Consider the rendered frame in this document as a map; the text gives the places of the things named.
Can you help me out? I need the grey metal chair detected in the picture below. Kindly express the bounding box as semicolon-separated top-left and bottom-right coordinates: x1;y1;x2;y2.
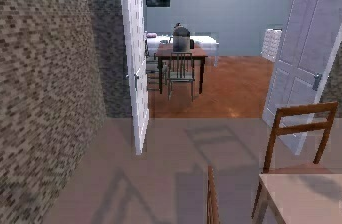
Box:
166;52;196;102
145;54;169;92

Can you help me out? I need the dark brown wooden table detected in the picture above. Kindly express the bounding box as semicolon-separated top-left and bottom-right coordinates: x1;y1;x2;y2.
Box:
154;42;209;95

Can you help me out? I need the black and grey kettle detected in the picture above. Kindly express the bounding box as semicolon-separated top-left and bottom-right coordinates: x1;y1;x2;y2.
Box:
172;22;195;53

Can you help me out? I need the white bed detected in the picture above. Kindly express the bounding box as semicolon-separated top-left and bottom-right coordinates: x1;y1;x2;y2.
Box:
145;31;220;68

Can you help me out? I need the brown wooden chair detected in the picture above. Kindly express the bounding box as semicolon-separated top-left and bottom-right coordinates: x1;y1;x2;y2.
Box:
250;101;339;220
206;165;221;224

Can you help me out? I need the white cabinet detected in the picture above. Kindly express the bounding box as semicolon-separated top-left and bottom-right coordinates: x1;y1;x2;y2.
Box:
260;28;283;63

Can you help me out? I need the white panelled room door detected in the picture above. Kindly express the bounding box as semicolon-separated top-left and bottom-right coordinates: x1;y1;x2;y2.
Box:
261;0;342;157

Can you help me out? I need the pale beige table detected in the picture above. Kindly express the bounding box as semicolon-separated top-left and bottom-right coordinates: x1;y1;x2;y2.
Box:
252;172;342;224

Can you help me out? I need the dark framed wall picture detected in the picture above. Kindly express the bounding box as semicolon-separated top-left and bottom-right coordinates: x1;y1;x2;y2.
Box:
145;0;171;8

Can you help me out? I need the grey lever door handle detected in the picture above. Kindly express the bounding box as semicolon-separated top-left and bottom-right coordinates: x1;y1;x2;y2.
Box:
312;73;323;92

